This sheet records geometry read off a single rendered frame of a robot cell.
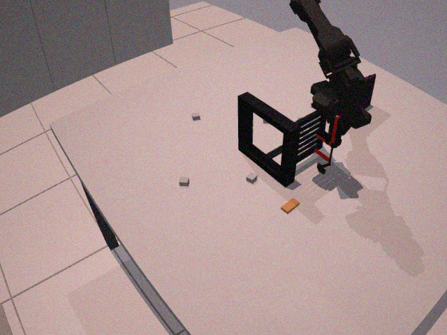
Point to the orange flat rectangular block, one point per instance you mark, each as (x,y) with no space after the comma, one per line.
(290,205)

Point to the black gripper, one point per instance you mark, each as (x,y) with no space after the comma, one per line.
(355,117)

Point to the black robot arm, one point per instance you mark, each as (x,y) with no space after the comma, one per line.
(334,55)

